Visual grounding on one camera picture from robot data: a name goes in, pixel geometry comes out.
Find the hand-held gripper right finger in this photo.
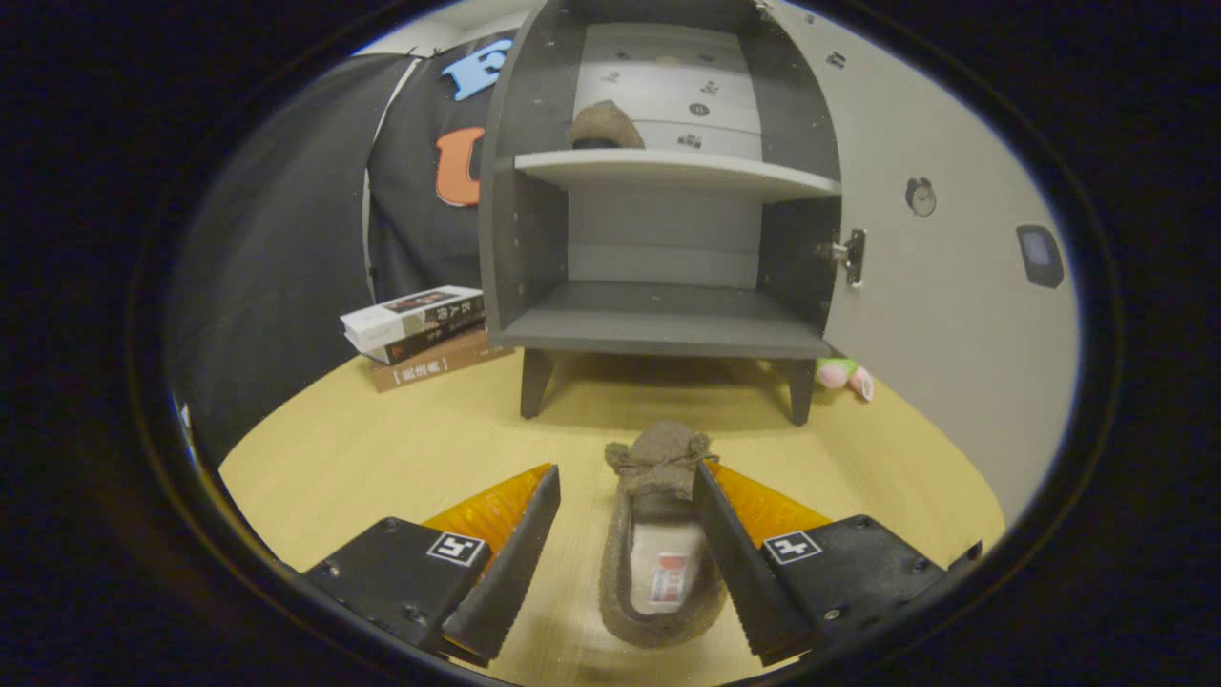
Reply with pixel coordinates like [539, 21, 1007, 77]
[692, 461, 983, 667]

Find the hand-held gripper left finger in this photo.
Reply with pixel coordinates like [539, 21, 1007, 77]
[303, 463, 562, 667]

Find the brown fuzzy shoe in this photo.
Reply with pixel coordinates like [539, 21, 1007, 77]
[598, 422, 728, 650]
[568, 99, 647, 151]

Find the grey shoe cabinet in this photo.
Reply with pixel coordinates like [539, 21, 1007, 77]
[477, 0, 845, 426]

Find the beige shoe cabinet door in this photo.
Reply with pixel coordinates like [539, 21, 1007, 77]
[763, 0, 1084, 526]

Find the metal door hinge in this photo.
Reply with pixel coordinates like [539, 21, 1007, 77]
[816, 227, 867, 287]

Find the brown book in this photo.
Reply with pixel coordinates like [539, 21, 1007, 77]
[370, 329, 516, 394]

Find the pink and green plush toy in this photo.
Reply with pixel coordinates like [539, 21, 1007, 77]
[814, 357, 875, 403]

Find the black book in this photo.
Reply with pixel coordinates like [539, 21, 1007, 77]
[358, 320, 489, 366]

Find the white book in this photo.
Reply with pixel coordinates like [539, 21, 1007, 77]
[341, 284, 486, 352]

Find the black backdrop cloth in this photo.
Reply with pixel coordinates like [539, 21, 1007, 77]
[167, 33, 521, 468]

